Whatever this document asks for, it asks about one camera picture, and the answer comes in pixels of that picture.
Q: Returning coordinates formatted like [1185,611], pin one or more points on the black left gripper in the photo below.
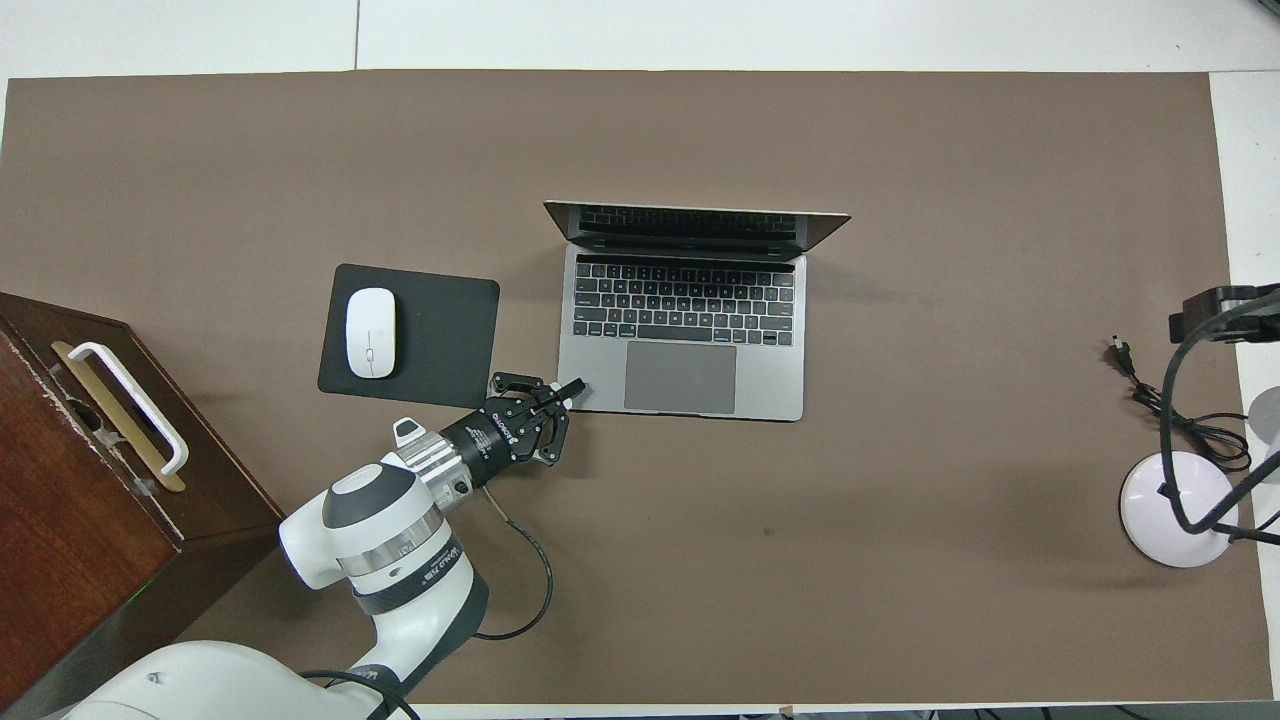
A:
[495,440]

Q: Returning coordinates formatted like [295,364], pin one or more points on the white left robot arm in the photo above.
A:
[390,560]

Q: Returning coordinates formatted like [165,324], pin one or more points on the white desk lamp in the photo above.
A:
[1145,530]

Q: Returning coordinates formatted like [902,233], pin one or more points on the black mouse pad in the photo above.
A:
[440,340]

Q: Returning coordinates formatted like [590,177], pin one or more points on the dark brown wooden box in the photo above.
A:
[60,500]

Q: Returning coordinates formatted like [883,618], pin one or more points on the grey laptop computer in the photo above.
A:
[690,380]

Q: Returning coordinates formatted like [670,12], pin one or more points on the white computer mouse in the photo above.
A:
[370,332]

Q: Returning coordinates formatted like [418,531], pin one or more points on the brown table mat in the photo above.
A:
[800,600]

